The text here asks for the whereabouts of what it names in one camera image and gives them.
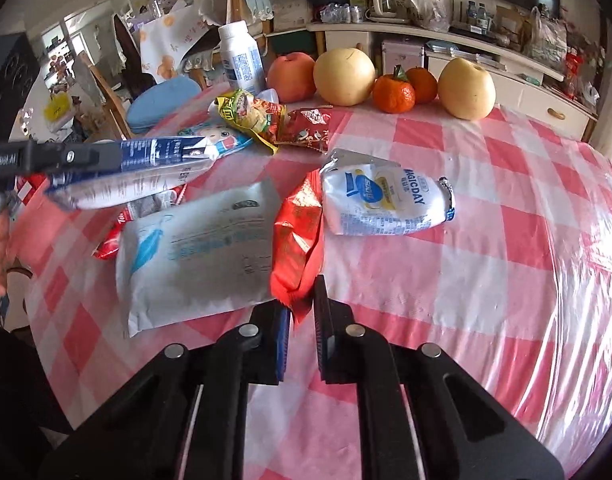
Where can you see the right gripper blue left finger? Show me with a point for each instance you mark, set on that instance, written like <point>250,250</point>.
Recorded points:
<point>183,415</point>

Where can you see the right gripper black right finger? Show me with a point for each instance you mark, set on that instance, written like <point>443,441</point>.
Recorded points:
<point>421,415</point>

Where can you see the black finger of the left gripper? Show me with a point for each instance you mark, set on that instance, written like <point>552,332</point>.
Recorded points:
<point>51,158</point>

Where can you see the dark blue milk carton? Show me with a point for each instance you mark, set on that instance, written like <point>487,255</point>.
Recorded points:
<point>148,167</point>

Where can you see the red foil wrapper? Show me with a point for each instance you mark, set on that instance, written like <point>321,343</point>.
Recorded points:
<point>297,248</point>

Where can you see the yellow green snack bag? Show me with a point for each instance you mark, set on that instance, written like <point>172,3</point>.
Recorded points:
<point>260,119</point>

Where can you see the white magicday milk pouch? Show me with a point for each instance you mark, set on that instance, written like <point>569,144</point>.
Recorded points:
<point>368,196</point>

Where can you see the red patterned snack packet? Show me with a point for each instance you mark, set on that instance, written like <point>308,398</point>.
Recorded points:
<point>306,128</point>

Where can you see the light blue wipes packet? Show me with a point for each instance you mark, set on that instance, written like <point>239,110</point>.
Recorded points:
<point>212,139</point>

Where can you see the blue cushioned stool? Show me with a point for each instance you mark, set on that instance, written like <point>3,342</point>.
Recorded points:
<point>156,103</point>

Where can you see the red white checkered tablecloth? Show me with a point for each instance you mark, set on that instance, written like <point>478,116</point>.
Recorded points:
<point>517,288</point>

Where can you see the white plastic milk bottle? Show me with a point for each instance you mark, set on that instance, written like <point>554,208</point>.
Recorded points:
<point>240,58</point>

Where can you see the wooden chair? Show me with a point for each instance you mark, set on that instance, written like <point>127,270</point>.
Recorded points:
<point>248,0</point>

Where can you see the red apple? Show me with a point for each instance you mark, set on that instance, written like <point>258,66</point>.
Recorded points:
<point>291,76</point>

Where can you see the yellow pear left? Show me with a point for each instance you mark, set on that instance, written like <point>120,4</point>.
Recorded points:
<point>344,76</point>

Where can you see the yellow pear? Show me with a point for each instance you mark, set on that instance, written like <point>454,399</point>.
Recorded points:
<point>466,90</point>
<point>344,76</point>

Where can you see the yellow pear right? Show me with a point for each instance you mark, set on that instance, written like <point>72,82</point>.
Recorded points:
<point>466,90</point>

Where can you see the orange tangerine behind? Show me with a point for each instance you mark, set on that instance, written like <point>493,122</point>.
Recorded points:
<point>423,83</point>

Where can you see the orange tangerine with leaf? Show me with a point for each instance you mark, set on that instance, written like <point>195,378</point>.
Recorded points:
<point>393,93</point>

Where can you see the cream tv cabinet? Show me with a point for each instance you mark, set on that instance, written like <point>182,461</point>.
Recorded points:
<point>519,82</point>

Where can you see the pink storage box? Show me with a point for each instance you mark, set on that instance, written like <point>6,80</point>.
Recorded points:
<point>407,54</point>

